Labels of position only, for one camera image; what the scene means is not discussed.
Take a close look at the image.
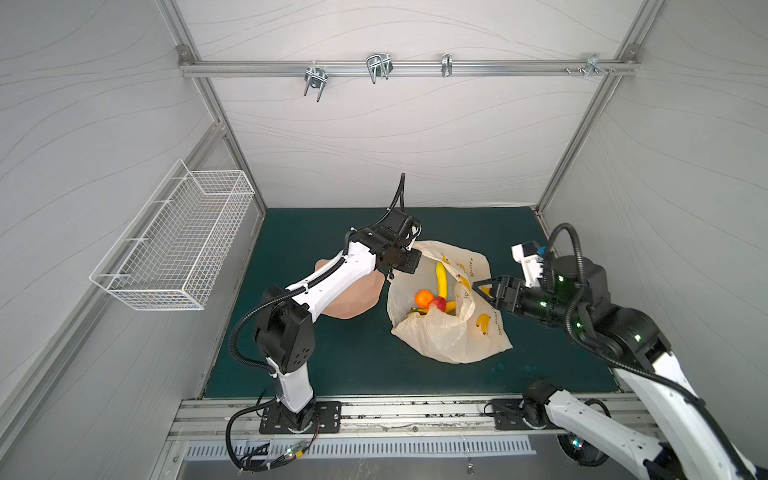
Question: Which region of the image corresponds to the red apple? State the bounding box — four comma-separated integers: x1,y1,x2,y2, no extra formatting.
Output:
429,296,447,312

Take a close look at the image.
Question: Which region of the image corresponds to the yellow banana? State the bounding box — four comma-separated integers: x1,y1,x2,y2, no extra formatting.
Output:
435,261,448,300

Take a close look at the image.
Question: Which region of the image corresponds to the orange fruit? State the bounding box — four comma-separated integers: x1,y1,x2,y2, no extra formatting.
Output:
414,289,434,309

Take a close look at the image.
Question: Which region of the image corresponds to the banana print plastic bag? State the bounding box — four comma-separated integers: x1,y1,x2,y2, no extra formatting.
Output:
387,241,512,364

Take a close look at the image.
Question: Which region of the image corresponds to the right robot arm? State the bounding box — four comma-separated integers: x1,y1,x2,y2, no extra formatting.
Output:
472,270,767,479

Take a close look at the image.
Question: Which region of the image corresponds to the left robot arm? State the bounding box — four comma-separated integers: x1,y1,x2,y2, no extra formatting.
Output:
254,224,421,415

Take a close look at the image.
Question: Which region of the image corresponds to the green table mat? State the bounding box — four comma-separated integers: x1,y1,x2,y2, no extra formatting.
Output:
233,207,617,396

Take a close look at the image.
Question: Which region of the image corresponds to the metal U-bolt clamp middle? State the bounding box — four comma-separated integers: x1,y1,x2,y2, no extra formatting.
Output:
365,53,393,84

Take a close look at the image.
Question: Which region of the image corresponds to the metal u-bolt clamp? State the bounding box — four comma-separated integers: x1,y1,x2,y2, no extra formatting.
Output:
303,66,328,102
365,53,393,84

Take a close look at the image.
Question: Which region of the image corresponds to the metal U-bolt clamp left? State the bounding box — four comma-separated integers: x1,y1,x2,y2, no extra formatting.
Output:
303,66,328,102

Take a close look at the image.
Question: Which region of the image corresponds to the white vent strip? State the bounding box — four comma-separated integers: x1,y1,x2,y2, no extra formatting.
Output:
185,435,537,461

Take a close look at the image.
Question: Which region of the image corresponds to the metal hook clamp right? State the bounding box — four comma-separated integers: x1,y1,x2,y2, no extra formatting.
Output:
563,54,618,78

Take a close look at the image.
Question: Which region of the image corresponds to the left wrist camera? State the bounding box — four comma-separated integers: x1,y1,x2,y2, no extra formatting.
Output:
374,209,422,243

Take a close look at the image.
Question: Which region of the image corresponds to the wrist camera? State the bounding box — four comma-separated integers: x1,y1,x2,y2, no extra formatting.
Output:
511,241,610,313
374,209,422,243

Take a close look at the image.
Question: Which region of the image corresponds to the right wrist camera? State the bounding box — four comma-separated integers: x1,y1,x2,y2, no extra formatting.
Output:
511,241,610,313

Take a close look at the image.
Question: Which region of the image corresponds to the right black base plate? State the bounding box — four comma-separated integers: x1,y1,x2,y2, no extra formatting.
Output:
482,398,565,433

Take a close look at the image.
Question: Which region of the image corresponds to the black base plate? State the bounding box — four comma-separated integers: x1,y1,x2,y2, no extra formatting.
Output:
259,400,342,435
482,398,565,433

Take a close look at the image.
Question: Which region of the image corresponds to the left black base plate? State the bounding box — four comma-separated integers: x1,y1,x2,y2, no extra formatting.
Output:
259,400,342,435

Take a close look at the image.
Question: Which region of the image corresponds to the left black corrugated cable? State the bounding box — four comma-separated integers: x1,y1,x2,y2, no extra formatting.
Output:
227,257,346,373

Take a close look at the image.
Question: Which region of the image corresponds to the black corrugated cable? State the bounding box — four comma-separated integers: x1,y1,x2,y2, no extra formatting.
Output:
227,257,346,373
542,223,757,480

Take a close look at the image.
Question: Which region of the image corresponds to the right black corrugated cable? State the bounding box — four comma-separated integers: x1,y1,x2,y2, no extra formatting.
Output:
542,223,757,480

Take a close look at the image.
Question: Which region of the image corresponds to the small metal bracket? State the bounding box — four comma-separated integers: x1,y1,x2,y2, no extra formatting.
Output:
441,53,453,78

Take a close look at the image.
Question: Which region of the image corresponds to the white wire basket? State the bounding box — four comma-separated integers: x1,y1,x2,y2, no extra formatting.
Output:
89,159,254,311

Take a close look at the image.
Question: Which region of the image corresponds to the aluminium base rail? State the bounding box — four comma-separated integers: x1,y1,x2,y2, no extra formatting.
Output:
167,393,662,440

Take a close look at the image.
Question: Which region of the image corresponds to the aluminium cross rail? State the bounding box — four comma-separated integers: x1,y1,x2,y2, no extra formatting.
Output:
180,58,641,78

